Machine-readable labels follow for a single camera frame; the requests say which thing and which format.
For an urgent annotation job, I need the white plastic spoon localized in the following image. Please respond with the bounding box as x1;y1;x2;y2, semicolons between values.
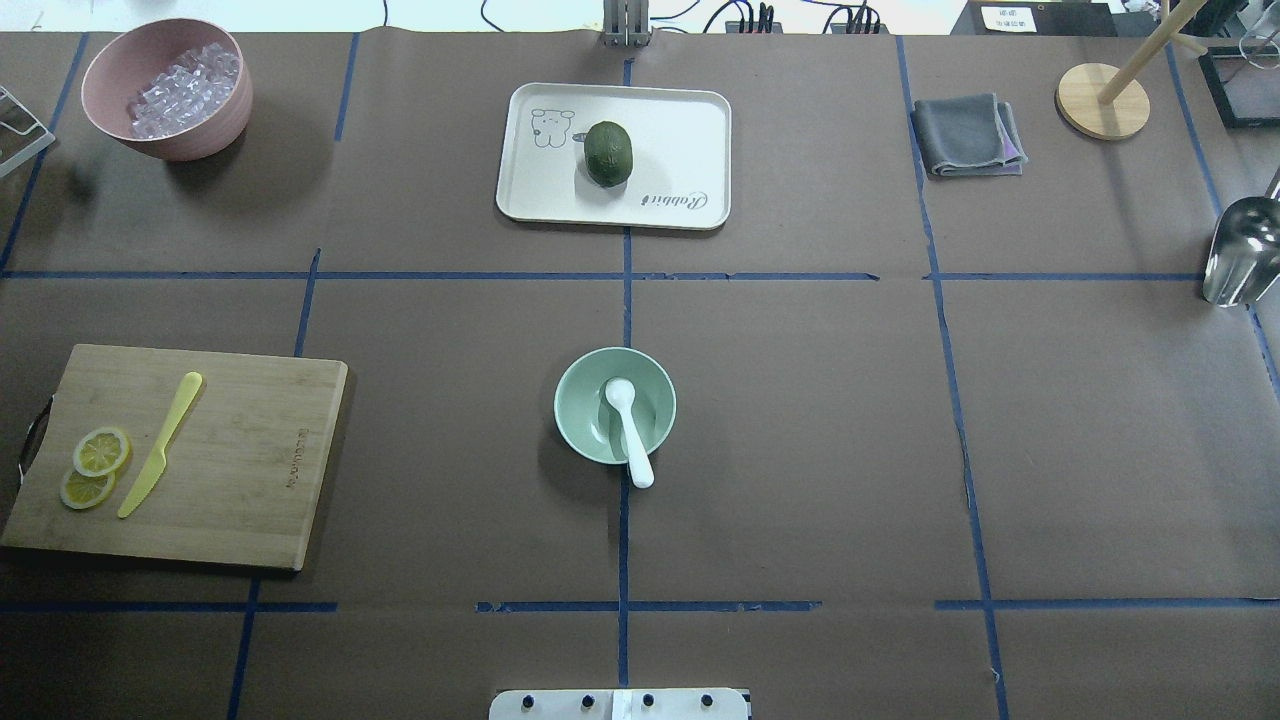
604;377;655;489

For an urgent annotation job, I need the light green bowl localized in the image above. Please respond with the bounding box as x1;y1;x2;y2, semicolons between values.
553;347;678;465

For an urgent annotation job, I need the pink bowl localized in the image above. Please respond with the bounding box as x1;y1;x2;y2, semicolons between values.
81;18;253;161

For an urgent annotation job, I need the cream rabbit tray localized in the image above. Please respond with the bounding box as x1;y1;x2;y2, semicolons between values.
495;83;732;231

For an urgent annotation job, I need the green avocado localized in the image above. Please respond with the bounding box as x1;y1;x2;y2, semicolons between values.
582;120;635;188

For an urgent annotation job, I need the black power strip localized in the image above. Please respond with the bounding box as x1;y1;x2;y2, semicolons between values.
724;1;785;35

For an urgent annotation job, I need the folded grey cloth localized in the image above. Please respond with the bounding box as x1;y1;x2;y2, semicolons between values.
911;94;1028;178

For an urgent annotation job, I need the bamboo cutting board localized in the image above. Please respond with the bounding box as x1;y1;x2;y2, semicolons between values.
3;345;348;570

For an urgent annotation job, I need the yellow plastic knife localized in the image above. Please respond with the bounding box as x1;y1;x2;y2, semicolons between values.
116;372;205;519

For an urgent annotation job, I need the clear ice cubes pile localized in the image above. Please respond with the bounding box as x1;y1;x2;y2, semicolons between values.
127;42;247;140

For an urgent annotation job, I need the wooden mug tree stand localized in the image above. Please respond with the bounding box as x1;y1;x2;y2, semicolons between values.
1053;1;1206;141

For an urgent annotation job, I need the upper lemon slice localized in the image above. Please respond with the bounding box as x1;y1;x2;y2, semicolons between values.
72;427;132;478

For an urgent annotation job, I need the lemon slice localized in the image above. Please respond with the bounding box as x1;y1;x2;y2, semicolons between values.
59;468;118;511
72;427;132;478

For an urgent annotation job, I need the lower lemon slice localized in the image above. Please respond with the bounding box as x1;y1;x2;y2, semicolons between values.
59;468;118;511

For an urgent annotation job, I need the metal scoop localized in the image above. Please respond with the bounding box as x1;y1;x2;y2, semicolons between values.
1202;174;1279;307

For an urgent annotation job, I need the black framed tray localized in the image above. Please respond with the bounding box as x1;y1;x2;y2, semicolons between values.
1198;35;1279;129

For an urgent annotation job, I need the aluminium frame post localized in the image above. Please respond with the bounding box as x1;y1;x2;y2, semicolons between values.
602;0;652;47

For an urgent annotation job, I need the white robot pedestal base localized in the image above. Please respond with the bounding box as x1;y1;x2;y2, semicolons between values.
488;687;753;719

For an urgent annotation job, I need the wire cup rack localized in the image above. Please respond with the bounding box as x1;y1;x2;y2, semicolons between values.
0;86;56;178

